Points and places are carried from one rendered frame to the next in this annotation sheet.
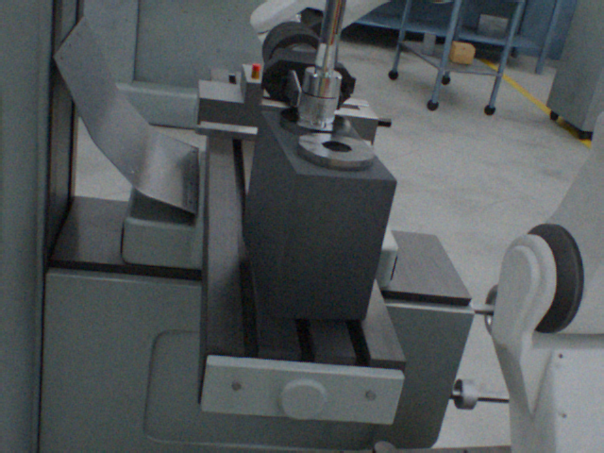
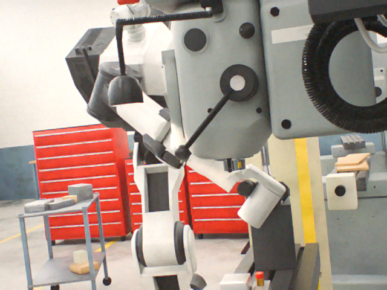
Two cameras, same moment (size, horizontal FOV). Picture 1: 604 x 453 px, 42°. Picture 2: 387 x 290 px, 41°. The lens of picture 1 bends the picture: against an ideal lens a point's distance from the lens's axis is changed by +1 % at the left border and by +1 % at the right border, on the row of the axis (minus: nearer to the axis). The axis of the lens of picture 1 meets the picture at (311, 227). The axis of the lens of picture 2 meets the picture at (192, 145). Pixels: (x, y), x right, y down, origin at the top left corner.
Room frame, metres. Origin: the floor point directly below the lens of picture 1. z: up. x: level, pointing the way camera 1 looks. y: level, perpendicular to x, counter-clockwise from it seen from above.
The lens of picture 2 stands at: (2.41, 0.53, 1.40)
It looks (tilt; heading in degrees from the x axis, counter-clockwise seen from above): 3 degrees down; 207
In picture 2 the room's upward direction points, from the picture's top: 6 degrees counter-clockwise
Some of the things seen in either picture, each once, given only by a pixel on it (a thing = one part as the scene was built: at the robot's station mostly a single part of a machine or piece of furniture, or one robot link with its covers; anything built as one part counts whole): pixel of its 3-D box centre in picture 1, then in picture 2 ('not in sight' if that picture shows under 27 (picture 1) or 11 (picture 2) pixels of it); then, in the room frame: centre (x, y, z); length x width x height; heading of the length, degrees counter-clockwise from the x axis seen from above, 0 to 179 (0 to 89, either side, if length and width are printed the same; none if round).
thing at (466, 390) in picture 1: (502, 397); not in sight; (1.35, -0.45, 0.52); 0.22 x 0.06 x 0.06; 101
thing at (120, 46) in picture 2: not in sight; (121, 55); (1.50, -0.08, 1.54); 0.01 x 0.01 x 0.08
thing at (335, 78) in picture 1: (323, 75); not in sight; (0.97, 0.02, 1.20); 0.05 x 0.05 x 0.01
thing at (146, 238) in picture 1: (260, 216); not in sight; (1.39, 0.10, 0.80); 0.50 x 0.35 x 0.12; 101
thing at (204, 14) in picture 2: not in sight; (164, 18); (1.60, 0.08, 1.58); 0.17 x 0.01 x 0.01; 123
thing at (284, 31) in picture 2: not in sight; (319, 68); (1.36, 0.29, 1.47); 0.24 x 0.19 x 0.26; 11
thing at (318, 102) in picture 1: (318, 99); not in sight; (0.97, 0.02, 1.17); 0.05 x 0.05 x 0.05
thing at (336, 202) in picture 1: (311, 206); (272, 227); (0.92, 0.00, 1.04); 0.22 x 0.12 x 0.20; 18
